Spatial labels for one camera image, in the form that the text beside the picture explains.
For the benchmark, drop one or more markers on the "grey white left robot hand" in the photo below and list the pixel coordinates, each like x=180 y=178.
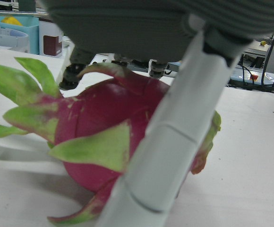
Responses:
x=165 y=146

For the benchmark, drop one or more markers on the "pink green dragon fruit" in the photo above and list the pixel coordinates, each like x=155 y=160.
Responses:
x=99 y=108

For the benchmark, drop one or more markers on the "teach pendant red button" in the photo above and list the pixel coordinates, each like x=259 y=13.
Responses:
x=238 y=79

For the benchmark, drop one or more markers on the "white box maroon label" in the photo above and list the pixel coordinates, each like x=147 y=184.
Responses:
x=48 y=30

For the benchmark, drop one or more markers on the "blue storage box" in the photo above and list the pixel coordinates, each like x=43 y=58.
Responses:
x=31 y=30

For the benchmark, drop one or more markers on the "white curved band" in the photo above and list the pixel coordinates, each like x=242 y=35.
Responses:
x=21 y=39

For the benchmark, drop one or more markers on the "yellow object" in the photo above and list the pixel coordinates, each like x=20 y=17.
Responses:
x=11 y=21

